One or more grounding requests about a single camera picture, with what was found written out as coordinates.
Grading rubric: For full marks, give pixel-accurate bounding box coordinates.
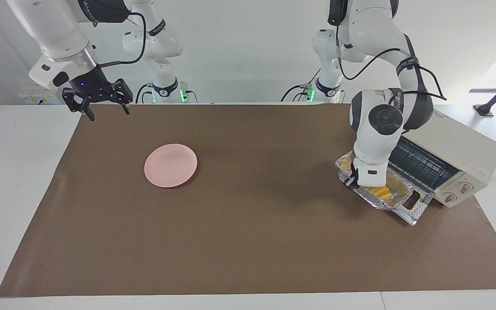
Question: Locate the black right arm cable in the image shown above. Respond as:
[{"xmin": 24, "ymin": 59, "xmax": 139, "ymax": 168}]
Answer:
[{"xmin": 97, "ymin": 12, "xmax": 149, "ymax": 68}]

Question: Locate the brown table mat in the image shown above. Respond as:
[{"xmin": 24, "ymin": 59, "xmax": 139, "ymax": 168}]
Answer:
[{"xmin": 0, "ymin": 103, "xmax": 496, "ymax": 298}]

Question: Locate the glass oven door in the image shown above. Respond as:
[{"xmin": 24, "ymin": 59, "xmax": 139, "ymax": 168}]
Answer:
[{"xmin": 386, "ymin": 189, "xmax": 434, "ymax": 227}]

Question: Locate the sliced yellow bread loaf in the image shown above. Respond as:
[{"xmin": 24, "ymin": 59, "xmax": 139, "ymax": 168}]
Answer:
[{"xmin": 366, "ymin": 185, "xmax": 394, "ymax": 203}]

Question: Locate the pink round plate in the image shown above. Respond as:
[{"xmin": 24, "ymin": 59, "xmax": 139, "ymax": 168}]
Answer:
[{"xmin": 144, "ymin": 143, "xmax": 198, "ymax": 188}]

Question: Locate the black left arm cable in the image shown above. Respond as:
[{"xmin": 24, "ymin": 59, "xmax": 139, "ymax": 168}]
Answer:
[{"xmin": 335, "ymin": 25, "xmax": 447, "ymax": 102}]

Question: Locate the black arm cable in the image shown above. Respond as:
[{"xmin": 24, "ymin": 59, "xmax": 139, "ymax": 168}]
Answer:
[
  {"xmin": 335, "ymin": 25, "xmax": 447, "ymax": 102},
  {"xmin": 97, "ymin": 12, "xmax": 149, "ymax": 68}
]

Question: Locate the white wall socket box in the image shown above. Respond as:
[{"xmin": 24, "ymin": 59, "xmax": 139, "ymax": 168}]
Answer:
[{"xmin": 19, "ymin": 88, "xmax": 66, "ymax": 105}]

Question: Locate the cream toaster oven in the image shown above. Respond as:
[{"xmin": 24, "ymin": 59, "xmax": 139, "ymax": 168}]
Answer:
[{"xmin": 387, "ymin": 108, "xmax": 496, "ymax": 208}]

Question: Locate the black base cable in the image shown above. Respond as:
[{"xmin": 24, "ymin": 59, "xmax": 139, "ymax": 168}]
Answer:
[
  {"xmin": 280, "ymin": 64, "xmax": 322, "ymax": 103},
  {"xmin": 135, "ymin": 83, "xmax": 155, "ymax": 104}
]

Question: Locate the oven wire rack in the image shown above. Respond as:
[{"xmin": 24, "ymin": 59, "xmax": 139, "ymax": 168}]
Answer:
[{"xmin": 391, "ymin": 137, "xmax": 460, "ymax": 190}]

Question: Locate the aluminium foil tray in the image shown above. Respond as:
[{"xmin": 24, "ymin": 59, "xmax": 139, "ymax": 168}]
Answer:
[{"xmin": 335, "ymin": 150, "xmax": 415, "ymax": 211}]

